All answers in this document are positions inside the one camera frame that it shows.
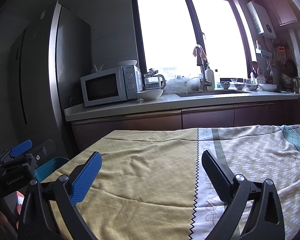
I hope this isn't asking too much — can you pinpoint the large white bowl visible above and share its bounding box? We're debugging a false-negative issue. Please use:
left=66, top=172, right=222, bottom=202
left=137, top=89, right=164, bottom=101

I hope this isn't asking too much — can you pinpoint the white grey patterned cloth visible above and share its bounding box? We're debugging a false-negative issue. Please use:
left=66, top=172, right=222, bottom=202
left=189, top=125, right=300, bottom=239

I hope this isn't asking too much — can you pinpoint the stainless steel refrigerator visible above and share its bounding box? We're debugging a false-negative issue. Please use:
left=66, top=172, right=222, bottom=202
left=8, top=2, right=92, bottom=158

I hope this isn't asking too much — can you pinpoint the white soap dispenser bottle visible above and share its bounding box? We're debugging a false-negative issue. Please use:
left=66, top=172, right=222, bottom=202
left=205, top=63, right=215, bottom=90

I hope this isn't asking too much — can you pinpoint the white microwave oven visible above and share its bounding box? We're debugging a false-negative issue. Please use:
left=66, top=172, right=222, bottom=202
left=81, top=65, right=142, bottom=107

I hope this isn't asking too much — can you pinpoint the clear plastic bag on counter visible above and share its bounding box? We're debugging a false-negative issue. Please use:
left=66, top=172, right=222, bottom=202
left=164, top=75, right=189, bottom=95

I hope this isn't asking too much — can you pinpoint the left hand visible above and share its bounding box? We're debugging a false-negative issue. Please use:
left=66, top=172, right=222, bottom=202
left=0, top=191, right=24, bottom=239

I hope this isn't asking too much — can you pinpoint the kitchen counter with cabinets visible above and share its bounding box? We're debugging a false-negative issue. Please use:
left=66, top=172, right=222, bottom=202
left=65, top=90, right=300, bottom=151

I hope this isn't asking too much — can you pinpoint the white water heater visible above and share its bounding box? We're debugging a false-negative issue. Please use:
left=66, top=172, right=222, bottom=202
left=247, top=1, right=276, bottom=39

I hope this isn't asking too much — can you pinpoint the yellow patterned tablecloth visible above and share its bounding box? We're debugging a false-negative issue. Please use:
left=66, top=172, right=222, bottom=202
left=48, top=128, right=197, bottom=239

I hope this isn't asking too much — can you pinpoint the glass electric kettle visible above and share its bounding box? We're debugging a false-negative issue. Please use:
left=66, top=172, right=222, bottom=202
left=144, top=68, right=166, bottom=90

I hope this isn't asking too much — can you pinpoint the blue trash bin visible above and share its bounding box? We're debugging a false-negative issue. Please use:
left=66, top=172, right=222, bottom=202
left=34, top=157, right=69, bottom=183

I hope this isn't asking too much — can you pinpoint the kitchen faucet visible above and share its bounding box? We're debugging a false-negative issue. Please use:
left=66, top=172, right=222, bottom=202
left=193, top=44, right=212, bottom=90

